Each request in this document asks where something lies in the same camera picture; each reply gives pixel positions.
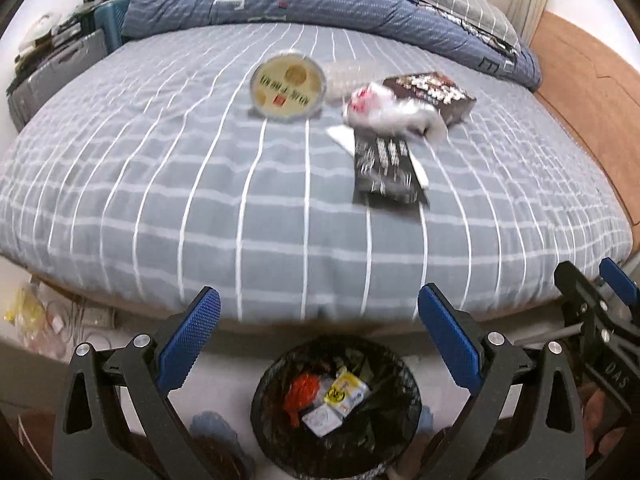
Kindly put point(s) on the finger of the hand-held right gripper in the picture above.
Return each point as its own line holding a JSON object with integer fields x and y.
{"x": 617, "y": 280}
{"x": 580, "y": 300}

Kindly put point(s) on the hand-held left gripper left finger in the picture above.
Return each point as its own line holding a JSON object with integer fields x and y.
{"x": 190, "y": 345}

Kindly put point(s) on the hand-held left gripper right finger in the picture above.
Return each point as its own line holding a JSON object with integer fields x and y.
{"x": 450, "y": 345}

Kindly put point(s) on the trash bin with black liner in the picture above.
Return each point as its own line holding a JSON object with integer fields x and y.
{"x": 380, "y": 435}

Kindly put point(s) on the yellow snack packet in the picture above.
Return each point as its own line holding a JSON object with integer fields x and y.
{"x": 345, "y": 390}

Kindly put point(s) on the small white box with tag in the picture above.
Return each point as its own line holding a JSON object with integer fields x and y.
{"x": 322, "y": 417}

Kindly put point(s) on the black printed packet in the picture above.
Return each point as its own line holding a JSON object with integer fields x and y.
{"x": 385, "y": 165}

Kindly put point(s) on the brown cardboard box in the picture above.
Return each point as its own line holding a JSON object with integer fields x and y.
{"x": 440, "y": 92}

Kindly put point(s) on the clear plastic bag red print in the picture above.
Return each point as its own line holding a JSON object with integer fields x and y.
{"x": 365, "y": 105}

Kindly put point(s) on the yellow yogurt tub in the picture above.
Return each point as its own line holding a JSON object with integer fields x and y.
{"x": 285, "y": 85}

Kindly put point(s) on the person's right hand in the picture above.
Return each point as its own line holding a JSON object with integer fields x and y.
{"x": 600, "y": 415}

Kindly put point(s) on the blue slipper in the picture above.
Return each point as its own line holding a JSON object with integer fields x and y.
{"x": 220, "y": 435}

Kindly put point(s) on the yellow plastic bag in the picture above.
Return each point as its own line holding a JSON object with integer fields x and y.
{"x": 25, "y": 310}

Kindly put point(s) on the wooden headboard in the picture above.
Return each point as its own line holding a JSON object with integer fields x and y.
{"x": 585, "y": 85}

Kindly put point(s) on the printed pillow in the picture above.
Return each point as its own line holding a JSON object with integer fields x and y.
{"x": 482, "y": 35}

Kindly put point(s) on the grey suitcase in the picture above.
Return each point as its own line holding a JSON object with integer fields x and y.
{"x": 55, "y": 80}

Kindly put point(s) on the teal suitcase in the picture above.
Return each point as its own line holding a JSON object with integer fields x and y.
{"x": 107, "y": 22}

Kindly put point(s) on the white round appliance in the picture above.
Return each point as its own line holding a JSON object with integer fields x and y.
{"x": 42, "y": 27}

